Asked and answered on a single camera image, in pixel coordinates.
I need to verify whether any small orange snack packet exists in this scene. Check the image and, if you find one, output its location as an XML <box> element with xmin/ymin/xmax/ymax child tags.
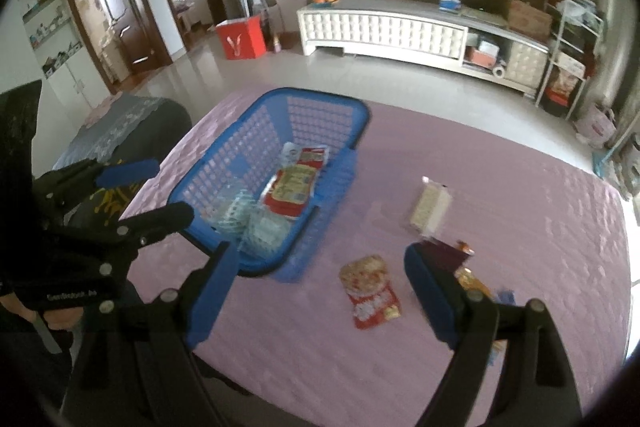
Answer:
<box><xmin>457</xmin><ymin>241</ymin><xmax>475</xmax><ymax>256</ymax></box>

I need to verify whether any blue tissue box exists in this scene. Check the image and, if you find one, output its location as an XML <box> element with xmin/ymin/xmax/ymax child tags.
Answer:
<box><xmin>438</xmin><ymin>0</ymin><xmax>462</xmax><ymax>13</ymax></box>

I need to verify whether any cardboard box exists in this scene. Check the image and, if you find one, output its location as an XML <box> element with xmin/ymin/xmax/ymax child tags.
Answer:
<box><xmin>506</xmin><ymin>0</ymin><xmax>553</xmax><ymax>42</ymax></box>

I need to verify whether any red small snack packet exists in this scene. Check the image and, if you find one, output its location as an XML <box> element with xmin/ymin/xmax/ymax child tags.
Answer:
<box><xmin>338</xmin><ymin>255</ymin><xmax>401</xmax><ymax>329</ymax></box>

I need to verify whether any white cracker pack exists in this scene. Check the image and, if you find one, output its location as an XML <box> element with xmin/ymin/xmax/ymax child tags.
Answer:
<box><xmin>409</xmin><ymin>176</ymin><xmax>452</xmax><ymax>237</ymax></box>

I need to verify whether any clear silver snack bag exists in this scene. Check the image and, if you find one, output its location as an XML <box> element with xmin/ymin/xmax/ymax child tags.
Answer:
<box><xmin>241</xmin><ymin>207</ymin><xmax>292</xmax><ymax>259</ymax></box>

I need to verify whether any brown wooden door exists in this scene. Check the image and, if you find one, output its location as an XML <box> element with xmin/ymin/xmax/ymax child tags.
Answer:
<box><xmin>101</xmin><ymin>0</ymin><xmax>160</xmax><ymax>75</ymax></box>

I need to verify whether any orange snack bag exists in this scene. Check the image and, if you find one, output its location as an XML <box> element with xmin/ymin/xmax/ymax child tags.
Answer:
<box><xmin>454</xmin><ymin>267</ymin><xmax>494</xmax><ymax>300</ymax></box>

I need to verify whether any white TV cabinet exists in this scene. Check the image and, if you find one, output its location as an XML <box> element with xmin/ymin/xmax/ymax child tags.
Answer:
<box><xmin>297</xmin><ymin>0</ymin><xmax>548</xmax><ymax>96</ymax></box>

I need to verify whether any person left hand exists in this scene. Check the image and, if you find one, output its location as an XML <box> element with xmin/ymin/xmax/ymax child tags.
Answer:
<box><xmin>1</xmin><ymin>294</ymin><xmax>85</xmax><ymax>333</ymax></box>

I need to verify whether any white metal shelf rack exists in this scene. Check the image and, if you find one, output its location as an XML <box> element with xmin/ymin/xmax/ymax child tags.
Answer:
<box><xmin>535</xmin><ymin>0</ymin><xmax>605</xmax><ymax>120</ymax></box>

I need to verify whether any dark sofa with lace cover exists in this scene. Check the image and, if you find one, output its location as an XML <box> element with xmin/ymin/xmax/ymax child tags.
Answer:
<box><xmin>54</xmin><ymin>93</ymin><xmax>192</xmax><ymax>169</ymax></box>

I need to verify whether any blue plastic basket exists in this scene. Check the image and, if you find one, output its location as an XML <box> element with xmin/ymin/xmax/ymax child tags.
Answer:
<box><xmin>168</xmin><ymin>88</ymin><xmax>371</xmax><ymax>283</ymax></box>

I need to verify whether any maroon snack packet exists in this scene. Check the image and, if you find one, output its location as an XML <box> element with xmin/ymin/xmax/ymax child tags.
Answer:
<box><xmin>419</xmin><ymin>237</ymin><xmax>472</xmax><ymax>274</ymax></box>

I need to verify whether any red paper bag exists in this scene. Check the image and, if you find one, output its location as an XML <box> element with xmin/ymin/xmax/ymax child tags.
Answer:
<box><xmin>215</xmin><ymin>15</ymin><xmax>267</xmax><ymax>60</ymax></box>

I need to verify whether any pink shopping bag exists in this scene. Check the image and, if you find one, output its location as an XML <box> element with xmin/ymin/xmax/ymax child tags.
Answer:
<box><xmin>574</xmin><ymin>103</ymin><xmax>616</xmax><ymax>150</ymax></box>

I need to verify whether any light blue striped snack bag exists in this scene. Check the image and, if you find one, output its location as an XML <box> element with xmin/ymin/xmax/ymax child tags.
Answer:
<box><xmin>201</xmin><ymin>186</ymin><xmax>256</xmax><ymax>236</ymax></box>

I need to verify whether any tall silver air conditioner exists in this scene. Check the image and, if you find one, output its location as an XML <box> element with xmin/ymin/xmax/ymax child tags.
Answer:
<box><xmin>585</xmin><ymin>0</ymin><xmax>638</xmax><ymax>107</ymax></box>

